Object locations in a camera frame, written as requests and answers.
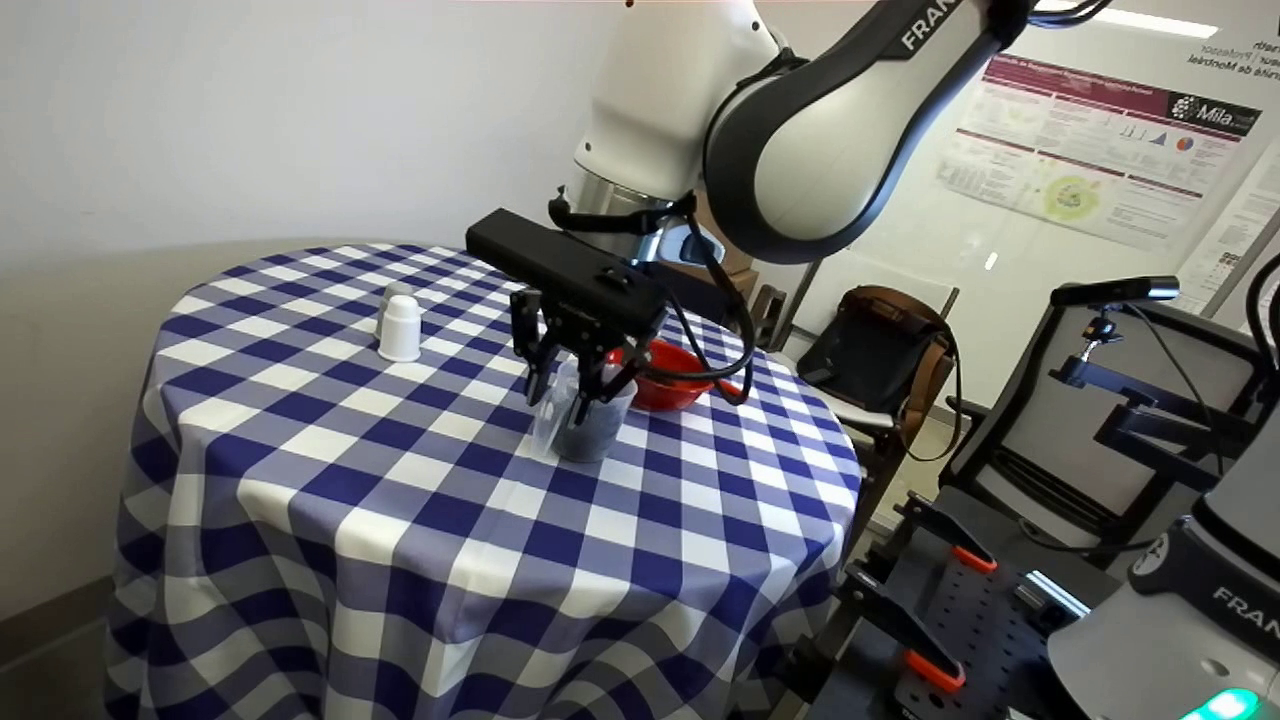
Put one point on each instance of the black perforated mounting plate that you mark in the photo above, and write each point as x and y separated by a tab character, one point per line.
987	627

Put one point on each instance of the orange bowl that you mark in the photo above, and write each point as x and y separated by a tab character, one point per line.
664	386

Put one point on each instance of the black clamp orange tip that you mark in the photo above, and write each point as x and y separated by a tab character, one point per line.
906	627
954	543

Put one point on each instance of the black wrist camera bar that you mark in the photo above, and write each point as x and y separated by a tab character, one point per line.
547	255

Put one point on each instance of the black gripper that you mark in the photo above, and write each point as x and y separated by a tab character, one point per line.
586	340

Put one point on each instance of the blue camera mount arm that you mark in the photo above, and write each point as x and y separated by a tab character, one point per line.
1160	412

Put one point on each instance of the white shaker bottle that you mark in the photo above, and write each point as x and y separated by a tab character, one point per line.
398	330

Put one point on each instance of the research poster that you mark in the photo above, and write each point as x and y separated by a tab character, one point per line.
1095	144

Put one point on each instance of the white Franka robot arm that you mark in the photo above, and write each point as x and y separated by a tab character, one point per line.
824	133

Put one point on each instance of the black stereo camera bar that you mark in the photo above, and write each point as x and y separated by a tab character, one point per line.
1121	289

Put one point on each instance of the blue white checkered tablecloth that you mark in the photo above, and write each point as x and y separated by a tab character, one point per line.
441	533

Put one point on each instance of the black mesh office chair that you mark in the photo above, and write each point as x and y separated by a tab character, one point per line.
1067	443

